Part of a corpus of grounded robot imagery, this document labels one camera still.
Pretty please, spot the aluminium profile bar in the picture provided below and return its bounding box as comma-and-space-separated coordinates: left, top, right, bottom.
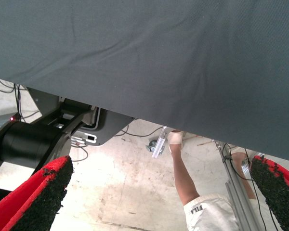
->
151, 126, 169, 159

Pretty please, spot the dark grey table cloth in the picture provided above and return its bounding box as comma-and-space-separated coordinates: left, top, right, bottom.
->
0, 0, 289, 163

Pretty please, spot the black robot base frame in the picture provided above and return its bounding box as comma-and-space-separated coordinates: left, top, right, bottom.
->
0, 97, 98, 205

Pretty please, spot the aluminium profile post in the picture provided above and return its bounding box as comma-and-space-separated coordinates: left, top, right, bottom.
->
213, 139, 264, 231

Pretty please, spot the person in white shorts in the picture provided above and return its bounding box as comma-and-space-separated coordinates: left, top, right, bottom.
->
167, 129, 284, 231

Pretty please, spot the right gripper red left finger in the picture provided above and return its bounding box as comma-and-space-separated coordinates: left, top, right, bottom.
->
0, 155, 75, 231

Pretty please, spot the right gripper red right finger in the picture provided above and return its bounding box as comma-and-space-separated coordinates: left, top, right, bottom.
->
250, 154, 289, 231

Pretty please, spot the grey robot base cover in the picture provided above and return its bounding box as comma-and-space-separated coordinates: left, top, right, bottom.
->
26, 87, 137, 146

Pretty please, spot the thin black floor cable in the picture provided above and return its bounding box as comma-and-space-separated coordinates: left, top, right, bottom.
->
0, 78, 27, 94
71, 141, 90, 163
114, 125, 165, 138
14, 83, 24, 120

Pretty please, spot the grey caster wheel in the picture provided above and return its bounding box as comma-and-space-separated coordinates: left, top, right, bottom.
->
145, 141, 158, 153

